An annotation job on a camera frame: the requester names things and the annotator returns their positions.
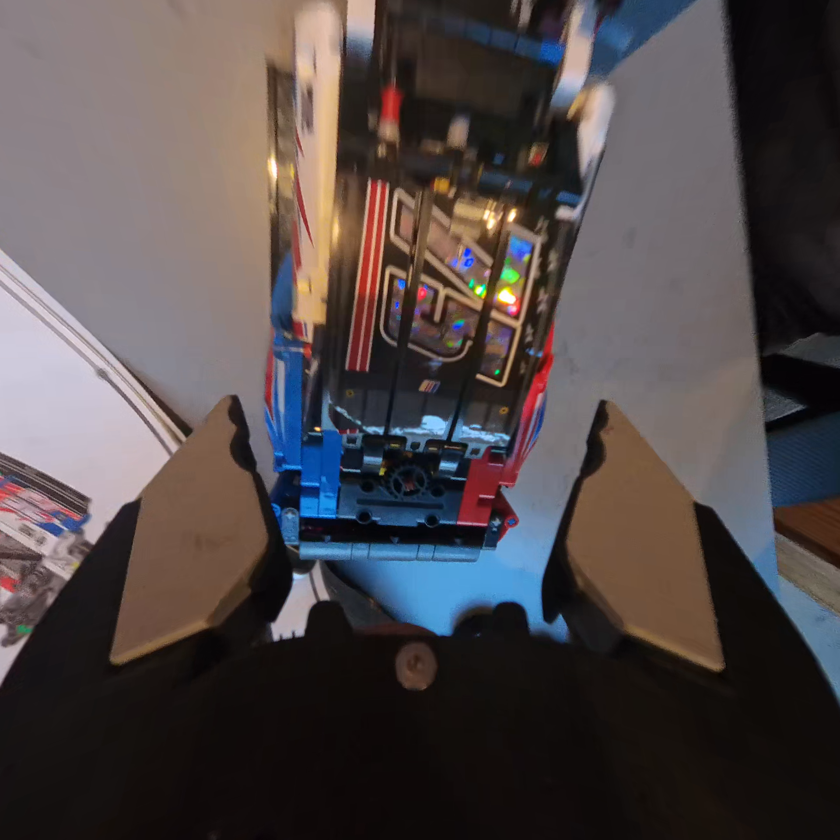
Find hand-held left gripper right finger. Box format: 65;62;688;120
541;400;726;673

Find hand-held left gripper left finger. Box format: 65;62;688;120
108;394;294;667

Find red white toy race car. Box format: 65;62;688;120
262;0;618;565

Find grey office chair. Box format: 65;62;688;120
761;335;840;508

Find open toy instruction booklet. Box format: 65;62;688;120
0;249;193;664

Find person's black pants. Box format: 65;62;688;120
725;0;840;355

